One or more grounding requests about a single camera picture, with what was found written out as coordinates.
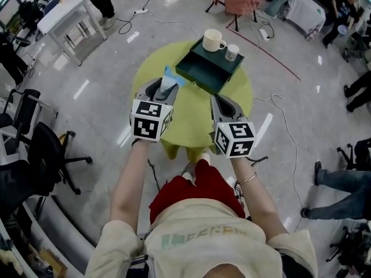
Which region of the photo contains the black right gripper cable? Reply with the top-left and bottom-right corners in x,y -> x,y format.
248,155 -> 269,168

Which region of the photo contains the white rectangular table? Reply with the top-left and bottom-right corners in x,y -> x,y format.
37,0 -> 108,67

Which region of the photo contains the person's left forearm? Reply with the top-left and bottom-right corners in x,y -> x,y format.
109,139 -> 151,228

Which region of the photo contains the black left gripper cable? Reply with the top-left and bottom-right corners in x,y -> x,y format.
147,158 -> 162,192

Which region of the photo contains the white power strip cable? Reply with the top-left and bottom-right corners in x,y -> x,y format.
146,10 -> 201,35

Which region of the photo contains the white curved desk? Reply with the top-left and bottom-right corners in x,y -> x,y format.
17,195 -> 97,278

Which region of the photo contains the black mesh chair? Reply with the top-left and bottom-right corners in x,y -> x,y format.
0,88 -> 57,140

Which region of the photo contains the black floor cable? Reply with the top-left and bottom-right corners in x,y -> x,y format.
118,11 -> 137,35

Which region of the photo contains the long white floor cable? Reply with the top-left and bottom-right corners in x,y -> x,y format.
253,92 -> 305,233

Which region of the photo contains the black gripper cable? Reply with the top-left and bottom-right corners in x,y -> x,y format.
147,158 -> 162,192
248,155 -> 269,168

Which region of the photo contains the red floor tape line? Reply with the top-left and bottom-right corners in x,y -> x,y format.
225,18 -> 303,83

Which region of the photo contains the person's red skirt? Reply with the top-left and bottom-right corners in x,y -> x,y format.
148,158 -> 246,223

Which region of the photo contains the table with white cloth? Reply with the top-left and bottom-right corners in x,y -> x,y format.
285,0 -> 327,41

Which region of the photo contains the blue and white packet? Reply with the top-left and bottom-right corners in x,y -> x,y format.
158,65 -> 187,96

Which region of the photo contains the brown cardboard box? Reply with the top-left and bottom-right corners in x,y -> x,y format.
38,247 -> 69,276

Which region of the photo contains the round table with green cloth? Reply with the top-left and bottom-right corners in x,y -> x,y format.
131,40 -> 254,160

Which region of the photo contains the cream ceramic mug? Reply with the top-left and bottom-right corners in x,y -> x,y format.
201,28 -> 227,53

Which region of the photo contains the clear cotton swab jar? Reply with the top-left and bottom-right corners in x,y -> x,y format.
224,43 -> 241,61

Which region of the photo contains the person's cream t-shirt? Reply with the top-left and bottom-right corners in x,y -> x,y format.
85,198 -> 319,278

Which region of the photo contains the dark green drawer box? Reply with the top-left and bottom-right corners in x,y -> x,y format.
174,36 -> 245,95

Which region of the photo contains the black office chair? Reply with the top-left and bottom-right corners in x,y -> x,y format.
27,121 -> 94,196
337,137 -> 371,171

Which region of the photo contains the person's right forearm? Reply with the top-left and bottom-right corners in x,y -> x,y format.
230,156 -> 289,240

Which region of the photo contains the black swivel chair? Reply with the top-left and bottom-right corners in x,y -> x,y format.
17,0 -> 49,33

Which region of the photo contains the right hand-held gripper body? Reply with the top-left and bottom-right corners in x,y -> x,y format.
209,112 -> 257,159

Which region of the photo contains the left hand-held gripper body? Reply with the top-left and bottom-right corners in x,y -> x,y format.
129,94 -> 175,143

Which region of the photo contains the thin silver bracelet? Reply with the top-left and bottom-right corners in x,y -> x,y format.
237,171 -> 259,185

